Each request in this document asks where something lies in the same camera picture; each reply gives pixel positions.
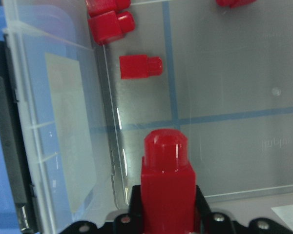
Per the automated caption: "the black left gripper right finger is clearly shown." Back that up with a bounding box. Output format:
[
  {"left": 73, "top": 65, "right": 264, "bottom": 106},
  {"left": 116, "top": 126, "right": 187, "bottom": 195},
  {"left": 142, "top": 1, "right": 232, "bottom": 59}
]
[{"left": 194, "top": 185, "right": 234, "bottom": 234}]

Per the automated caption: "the red block under lid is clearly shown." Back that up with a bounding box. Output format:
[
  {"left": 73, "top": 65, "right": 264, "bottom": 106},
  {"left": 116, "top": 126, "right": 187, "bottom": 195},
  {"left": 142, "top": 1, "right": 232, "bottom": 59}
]
[{"left": 216, "top": 0, "right": 256, "bottom": 8}]

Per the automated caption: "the black box latch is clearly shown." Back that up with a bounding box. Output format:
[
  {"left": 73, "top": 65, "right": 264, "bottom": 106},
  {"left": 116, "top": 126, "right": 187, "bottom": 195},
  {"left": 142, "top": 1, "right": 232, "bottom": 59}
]
[{"left": 0, "top": 41, "right": 39, "bottom": 234}]

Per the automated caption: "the red block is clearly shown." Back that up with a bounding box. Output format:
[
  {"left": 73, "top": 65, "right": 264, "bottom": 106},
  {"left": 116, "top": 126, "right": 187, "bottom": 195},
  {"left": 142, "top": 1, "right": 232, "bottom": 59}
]
[
  {"left": 85, "top": 0, "right": 131, "bottom": 17},
  {"left": 88, "top": 11, "right": 135, "bottom": 45},
  {"left": 119, "top": 55, "right": 163, "bottom": 79},
  {"left": 141, "top": 129, "right": 196, "bottom": 234},
  {"left": 216, "top": 0, "right": 256, "bottom": 8}
]

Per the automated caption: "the clear plastic storage box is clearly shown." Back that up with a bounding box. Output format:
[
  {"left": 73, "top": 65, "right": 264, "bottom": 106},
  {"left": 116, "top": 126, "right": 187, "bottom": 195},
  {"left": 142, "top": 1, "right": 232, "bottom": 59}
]
[{"left": 3, "top": 0, "right": 293, "bottom": 231}]

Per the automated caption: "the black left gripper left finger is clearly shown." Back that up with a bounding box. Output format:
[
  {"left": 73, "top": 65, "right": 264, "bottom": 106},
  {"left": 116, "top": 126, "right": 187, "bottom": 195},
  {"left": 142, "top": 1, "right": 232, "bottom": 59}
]
[{"left": 112, "top": 185, "right": 144, "bottom": 234}]

